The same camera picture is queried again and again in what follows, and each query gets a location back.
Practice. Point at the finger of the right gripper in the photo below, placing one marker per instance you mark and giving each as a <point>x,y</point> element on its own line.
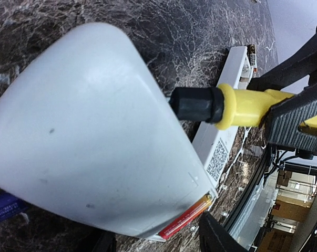
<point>302,63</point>

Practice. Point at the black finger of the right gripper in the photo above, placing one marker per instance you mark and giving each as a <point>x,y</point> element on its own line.
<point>286,123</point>

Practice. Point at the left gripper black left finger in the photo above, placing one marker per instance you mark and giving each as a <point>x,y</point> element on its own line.
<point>105,243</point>

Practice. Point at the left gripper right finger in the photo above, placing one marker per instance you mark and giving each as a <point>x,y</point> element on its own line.
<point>214,238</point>

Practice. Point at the red orange AAA battery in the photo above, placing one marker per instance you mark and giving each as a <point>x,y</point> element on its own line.
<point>189,215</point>

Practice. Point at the yellow handled screwdriver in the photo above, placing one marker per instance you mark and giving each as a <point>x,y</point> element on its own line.
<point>241,107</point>

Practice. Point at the white remote control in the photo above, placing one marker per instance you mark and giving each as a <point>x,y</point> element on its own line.
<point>213,143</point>

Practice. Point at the purple blue AAA battery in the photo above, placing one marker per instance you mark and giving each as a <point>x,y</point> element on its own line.
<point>10,206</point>

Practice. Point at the grey remote control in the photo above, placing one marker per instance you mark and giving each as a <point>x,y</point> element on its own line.
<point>87,134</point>

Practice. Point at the black front rail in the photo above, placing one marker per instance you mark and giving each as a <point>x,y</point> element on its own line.
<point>262,166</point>

